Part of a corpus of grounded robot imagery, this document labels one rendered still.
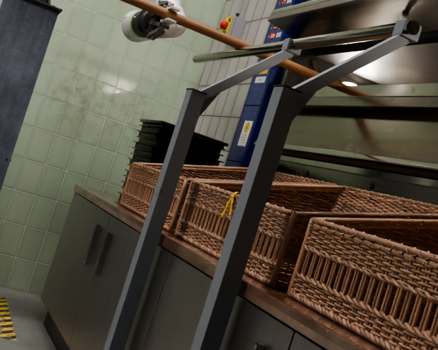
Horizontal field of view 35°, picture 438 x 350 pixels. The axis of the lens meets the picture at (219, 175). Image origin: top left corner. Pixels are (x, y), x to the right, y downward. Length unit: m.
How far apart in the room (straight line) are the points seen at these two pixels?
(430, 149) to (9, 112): 1.55
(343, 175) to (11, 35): 1.33
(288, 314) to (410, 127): 0.94
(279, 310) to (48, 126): 2.25
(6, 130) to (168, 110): 1.02
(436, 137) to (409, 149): 0.08
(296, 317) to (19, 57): 1.80
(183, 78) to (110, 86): 0.38
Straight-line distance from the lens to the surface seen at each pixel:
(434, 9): 2.00
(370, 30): 1.56
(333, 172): 2.17
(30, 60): 2.69
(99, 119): 3.33
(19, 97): 2.68
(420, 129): 1.94
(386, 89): 2.10
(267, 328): 1.22
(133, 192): 2.28
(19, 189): 3.29
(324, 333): 1.07
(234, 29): 3.18
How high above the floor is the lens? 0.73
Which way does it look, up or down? 1 degrees up
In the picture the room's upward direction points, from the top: 18 degrees clockwise
